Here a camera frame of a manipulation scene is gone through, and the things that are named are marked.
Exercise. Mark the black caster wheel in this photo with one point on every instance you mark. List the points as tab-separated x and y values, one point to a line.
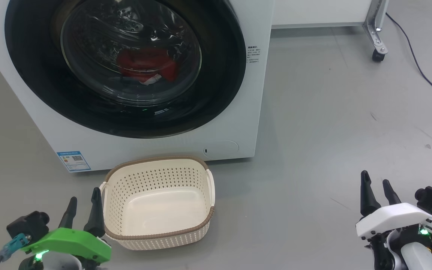
378	56

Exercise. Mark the metal partition leg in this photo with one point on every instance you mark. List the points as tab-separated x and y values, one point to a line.
373	22

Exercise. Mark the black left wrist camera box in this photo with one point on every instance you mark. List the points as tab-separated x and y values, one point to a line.
28	225

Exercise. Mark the printed text label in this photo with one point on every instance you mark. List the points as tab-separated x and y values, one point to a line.
253	54

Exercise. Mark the washing machine glass door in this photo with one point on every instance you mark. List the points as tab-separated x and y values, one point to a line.
32	75

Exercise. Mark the cream perforated laundry basket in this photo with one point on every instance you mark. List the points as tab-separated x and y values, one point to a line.
159	210

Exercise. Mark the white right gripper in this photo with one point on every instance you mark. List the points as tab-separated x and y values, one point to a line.
392	219

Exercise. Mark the white front-load washing machine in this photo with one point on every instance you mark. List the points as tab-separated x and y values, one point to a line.
253	93

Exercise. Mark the blue energy label sticker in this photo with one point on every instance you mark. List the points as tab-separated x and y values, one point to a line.
73	161

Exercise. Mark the white partition panel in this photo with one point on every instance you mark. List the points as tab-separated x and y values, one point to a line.
313	11

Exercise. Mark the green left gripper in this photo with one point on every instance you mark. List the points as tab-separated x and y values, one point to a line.
73	240

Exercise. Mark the steel washer drum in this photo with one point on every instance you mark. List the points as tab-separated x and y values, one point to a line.
99	33

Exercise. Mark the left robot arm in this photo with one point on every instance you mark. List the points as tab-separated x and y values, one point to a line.
60	262

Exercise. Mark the round white filter cover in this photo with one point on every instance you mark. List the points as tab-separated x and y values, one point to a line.
221	149

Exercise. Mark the red Bulls jersey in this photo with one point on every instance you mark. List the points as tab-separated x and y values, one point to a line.
137	63

